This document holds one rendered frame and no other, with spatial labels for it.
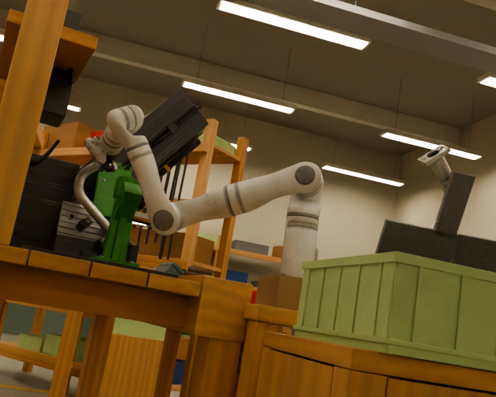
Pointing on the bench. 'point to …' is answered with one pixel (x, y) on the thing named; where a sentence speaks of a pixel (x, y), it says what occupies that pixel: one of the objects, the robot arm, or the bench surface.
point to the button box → (170, 268)
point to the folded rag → (198, 272)
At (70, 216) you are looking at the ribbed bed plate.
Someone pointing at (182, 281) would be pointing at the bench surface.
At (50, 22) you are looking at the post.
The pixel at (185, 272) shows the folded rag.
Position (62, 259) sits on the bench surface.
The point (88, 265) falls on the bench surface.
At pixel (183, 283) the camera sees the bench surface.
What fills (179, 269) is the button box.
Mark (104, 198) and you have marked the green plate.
